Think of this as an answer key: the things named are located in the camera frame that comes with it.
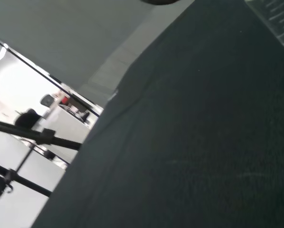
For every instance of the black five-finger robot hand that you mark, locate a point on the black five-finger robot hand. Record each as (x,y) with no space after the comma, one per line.
(159,2)

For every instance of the black tripod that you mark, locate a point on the black tripod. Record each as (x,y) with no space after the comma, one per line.
(44,137)

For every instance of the clear tape strip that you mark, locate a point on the clear tape strip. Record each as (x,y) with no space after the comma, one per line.
(114,95)

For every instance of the black bench cloth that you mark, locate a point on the black bench cloth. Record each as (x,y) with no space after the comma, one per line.
(192,142)

